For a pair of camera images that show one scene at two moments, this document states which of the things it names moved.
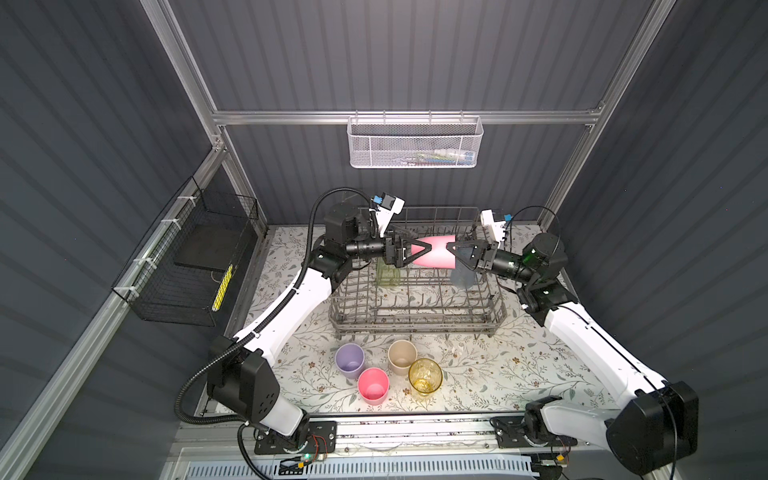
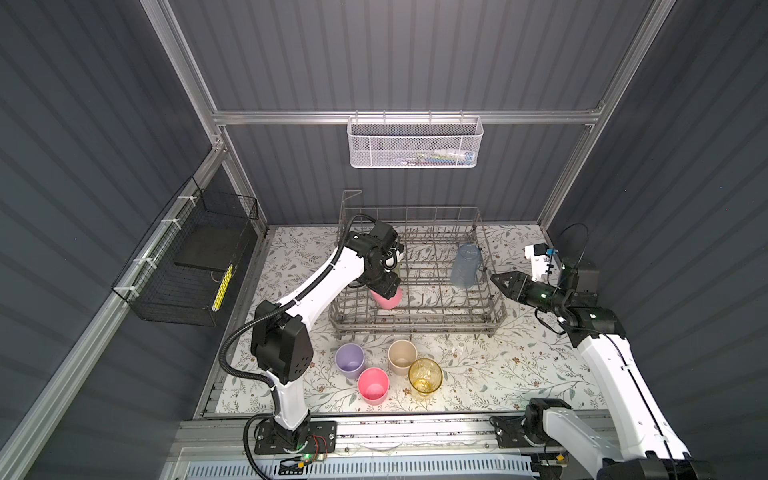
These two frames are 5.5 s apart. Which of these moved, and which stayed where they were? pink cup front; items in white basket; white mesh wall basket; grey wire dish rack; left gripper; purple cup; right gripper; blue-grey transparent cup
Moved: right gripper; left gripper
Stayed: blue-grey transparent cup; items in white basket; pink cup front; white mesh wall basket; grey wire dish rack; purple cup
